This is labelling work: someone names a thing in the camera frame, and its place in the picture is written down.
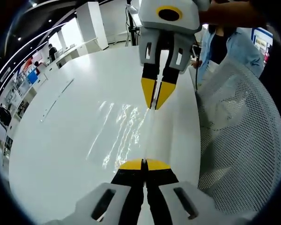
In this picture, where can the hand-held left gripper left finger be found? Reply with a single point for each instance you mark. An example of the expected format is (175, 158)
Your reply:
(131, 187)

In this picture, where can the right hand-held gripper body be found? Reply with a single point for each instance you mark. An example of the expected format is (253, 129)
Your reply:
(150, 16)

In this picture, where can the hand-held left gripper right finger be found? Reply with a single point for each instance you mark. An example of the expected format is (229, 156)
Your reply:
(159, 187)

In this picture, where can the single clear food bag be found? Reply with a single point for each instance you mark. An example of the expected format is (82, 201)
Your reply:
(158, 136)

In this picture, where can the pile of clear packaging bags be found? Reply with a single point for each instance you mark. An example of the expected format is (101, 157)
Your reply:
(121, 131)

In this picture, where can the open laptop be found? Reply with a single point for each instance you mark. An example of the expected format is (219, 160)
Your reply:
(134, 14)

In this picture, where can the black monitor stand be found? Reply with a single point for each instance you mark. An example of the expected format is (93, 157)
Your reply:
(131, 32)

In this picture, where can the white square pillar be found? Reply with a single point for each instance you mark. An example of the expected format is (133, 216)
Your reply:
(91, 28)

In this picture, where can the long white counter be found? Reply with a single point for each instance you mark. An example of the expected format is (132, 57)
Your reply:
(68, 55)

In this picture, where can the white mesh office chair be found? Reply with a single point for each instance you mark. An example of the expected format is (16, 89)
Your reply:
(243, 145)

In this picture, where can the blue box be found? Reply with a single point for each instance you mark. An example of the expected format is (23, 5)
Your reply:
(32, 77)

